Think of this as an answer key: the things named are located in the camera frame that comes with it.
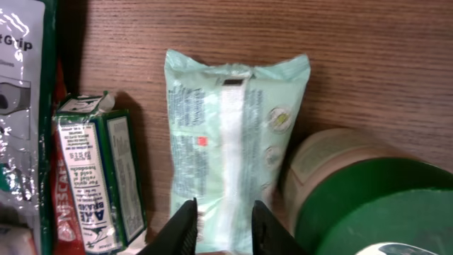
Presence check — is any green lid jar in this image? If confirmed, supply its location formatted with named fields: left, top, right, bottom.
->
left=282, top=127, right=453, bottom=255

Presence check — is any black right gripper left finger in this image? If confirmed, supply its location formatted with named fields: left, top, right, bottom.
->
left=137, top=198, right=197, bottom=255

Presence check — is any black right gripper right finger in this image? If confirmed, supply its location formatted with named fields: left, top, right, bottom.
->
left=251, top=200, right=307, bottom=255

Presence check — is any red Nescafe sachet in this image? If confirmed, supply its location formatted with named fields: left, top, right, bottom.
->
left=49, top=59, right=88, bottom=255

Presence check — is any green 3M gloves pack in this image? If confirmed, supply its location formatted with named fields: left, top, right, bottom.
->
left=1, top=0, right=57, bottom=254

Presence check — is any orange Kleenex tissue pack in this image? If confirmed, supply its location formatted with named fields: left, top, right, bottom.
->
left=0, top=224, right=38, bottom=255

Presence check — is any mint green wipes pack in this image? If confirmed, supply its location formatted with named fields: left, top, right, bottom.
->
left=164, top=50, right=311, bottom=254

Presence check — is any green Axe Brand box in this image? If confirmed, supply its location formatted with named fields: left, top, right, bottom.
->
left=55, top=92, right=147, bottom=254

